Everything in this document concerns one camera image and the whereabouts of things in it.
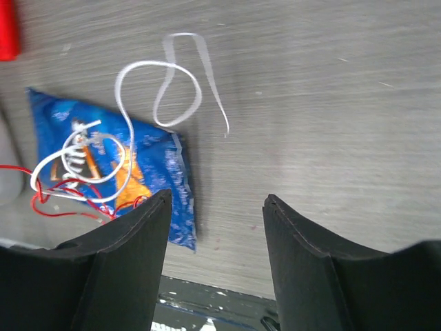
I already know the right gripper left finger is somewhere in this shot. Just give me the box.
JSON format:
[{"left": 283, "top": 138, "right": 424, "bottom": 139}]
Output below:
[{"left": 1, "top": 190, "right": 172, "bottom": 330}]

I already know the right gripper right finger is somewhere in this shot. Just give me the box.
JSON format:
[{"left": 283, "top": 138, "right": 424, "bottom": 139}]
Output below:
[{"left": 263, "top": 194, "right": 440, "bottom": 330}]

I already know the red-white striped cable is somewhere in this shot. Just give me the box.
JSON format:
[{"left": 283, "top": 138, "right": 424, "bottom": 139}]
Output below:
[{"left": 0, "top": 164, "right": 152, "bottom": 223}]

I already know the blue Doritos chip bag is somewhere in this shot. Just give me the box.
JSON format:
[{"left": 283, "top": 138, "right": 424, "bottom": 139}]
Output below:
[{"left": 27, "top": 88, "right": 196, "bottom": 250}]

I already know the red plastic bin rack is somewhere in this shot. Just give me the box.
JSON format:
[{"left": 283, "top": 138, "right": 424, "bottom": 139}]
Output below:
[{"left": 0, "top": 0, "right": 20, "bottom": 61}]

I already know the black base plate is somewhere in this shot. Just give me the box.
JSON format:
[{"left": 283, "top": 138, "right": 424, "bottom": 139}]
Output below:
[{"left": 151, "top": 276, "right": 280, "bottom": 330}]

